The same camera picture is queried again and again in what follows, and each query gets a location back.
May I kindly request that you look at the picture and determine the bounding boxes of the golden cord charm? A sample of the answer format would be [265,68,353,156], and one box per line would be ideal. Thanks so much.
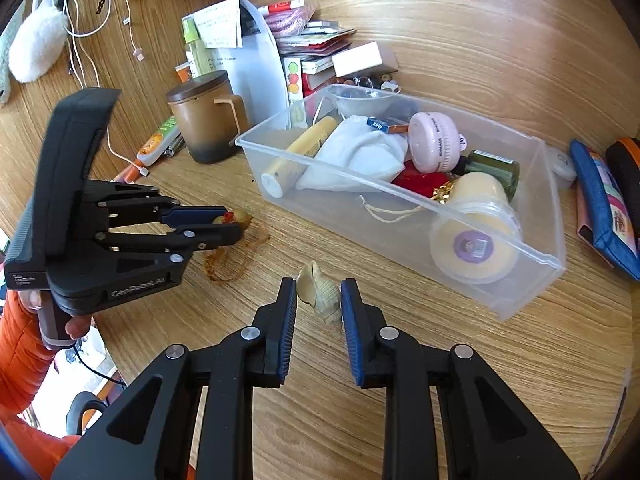
[204,209,270,284]

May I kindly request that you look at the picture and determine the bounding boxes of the yellow lotion tube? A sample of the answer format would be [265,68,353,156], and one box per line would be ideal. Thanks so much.
[259,116,340,200]

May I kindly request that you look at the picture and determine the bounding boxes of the beige conch seashell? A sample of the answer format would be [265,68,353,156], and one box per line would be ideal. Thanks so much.
[296,260,342,325]

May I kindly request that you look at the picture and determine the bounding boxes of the white drawstring pouch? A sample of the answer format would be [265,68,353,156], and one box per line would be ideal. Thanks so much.
[294,114,436,226]

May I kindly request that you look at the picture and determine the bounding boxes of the small blue card box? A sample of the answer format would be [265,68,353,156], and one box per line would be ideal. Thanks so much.
[367,117,409,134]

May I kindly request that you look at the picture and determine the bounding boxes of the pink round mini fan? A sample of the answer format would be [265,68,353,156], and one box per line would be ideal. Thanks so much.
[408,112,468,174]

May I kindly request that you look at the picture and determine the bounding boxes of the green pump bottle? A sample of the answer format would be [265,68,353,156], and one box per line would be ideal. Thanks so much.
[451,150,521,200]

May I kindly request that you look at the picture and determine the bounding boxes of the orange sleeve forearm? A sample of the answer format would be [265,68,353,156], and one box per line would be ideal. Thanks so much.
[0,290,78,479]

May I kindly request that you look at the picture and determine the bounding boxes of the person's left hand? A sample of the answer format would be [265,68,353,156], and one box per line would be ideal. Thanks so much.
[18,290,92,339]

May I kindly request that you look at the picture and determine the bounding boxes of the pens on desk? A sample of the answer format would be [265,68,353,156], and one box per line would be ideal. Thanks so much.
[113,116,186,183]

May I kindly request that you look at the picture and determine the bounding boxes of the brown lidded mug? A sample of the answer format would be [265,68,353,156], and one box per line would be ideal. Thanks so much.
[166,70,250,164]

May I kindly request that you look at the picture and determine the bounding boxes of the green spray bottle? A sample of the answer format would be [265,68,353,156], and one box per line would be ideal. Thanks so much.
[182,18,216,78]

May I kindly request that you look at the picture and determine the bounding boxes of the white fluffy plush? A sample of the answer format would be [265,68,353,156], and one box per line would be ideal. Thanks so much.
[9,0,67,84]

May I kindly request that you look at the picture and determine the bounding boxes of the stack of books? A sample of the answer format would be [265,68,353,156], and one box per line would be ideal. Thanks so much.
[262,0,356,104]

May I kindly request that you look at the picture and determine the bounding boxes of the bowl of trinkets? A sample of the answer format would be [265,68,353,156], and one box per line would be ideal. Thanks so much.
[329,84,397,117]

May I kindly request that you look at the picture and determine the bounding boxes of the clear plastic storage bin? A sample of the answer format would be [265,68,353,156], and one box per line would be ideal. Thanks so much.
[236,87,566,320]

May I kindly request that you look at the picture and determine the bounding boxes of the red fabric pouch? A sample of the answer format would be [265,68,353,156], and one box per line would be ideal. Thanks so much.
[393,160,449,198]

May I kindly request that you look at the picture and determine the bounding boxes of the red white tube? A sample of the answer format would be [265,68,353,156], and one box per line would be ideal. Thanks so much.
[258,0,305,16]

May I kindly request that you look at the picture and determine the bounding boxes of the blue patchwork pouch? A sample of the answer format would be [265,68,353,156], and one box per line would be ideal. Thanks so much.
[570,139,639,281]

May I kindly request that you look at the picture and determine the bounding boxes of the white cardboard box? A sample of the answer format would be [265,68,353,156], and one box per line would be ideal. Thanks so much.
[332,41,398,78]

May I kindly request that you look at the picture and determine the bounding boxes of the white round tape dispenser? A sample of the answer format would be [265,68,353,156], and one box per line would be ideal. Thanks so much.
[546,145,577,188]

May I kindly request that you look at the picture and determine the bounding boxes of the black orange zip case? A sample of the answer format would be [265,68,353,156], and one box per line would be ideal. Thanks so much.
[605,136,640,230]

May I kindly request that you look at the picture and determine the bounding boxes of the white charging cable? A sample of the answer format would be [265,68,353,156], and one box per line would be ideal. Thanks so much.
[37,0,151,179]

